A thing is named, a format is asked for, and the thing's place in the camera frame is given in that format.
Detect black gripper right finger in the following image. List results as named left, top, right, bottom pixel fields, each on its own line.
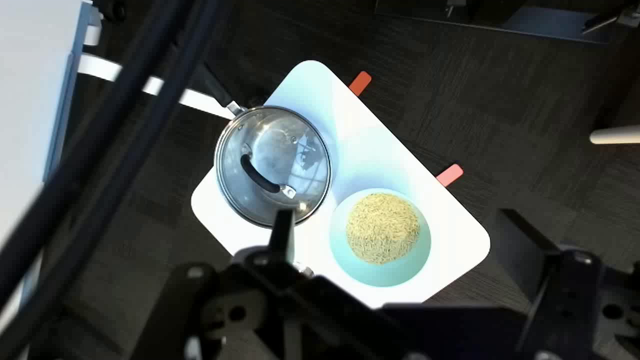
left=497, top=209, right=563, bottom=337

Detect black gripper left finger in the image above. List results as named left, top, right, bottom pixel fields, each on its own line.
left=266, top=209, right=296, bottom=268

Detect light blue bowl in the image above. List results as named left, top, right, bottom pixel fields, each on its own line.
left=328, top=189, right=435, bottom=289

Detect beige grains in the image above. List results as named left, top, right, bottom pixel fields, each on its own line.
left=345, top=191, right=424, bottom=266

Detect white table with orange base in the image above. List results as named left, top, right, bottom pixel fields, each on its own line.
left=191, top=59, right=492, bottom=310

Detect steel pot with black handle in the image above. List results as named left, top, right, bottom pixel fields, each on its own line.
left=199, top=62, right=335, bottom=228

